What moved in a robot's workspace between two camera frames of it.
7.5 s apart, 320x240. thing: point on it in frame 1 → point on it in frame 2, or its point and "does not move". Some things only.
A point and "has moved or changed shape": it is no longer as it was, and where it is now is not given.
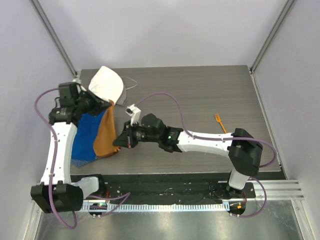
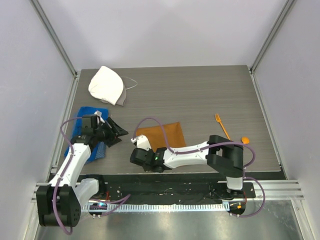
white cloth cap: x=107 y=84 does not move
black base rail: x=166 y=189 does not move
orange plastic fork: x=218 y=118 does not move
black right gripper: x=129 y=138 → x=136 y=156
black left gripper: x=97 y=101 → x=117 y=131
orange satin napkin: x=105 y=143 has moved or changed shape
